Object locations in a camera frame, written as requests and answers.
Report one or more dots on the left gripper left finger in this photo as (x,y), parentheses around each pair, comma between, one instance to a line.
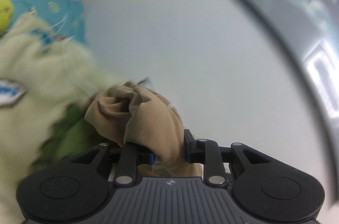
(151,158)

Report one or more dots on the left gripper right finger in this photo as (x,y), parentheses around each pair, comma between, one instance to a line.
(193,148)

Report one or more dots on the tan t-shirt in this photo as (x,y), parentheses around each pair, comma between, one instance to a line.
(132,113)

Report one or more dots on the light green fleece blanket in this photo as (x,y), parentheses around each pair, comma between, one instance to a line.
(47,84)

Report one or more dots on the green plush toy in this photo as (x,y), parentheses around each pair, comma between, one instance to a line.
(6,15)

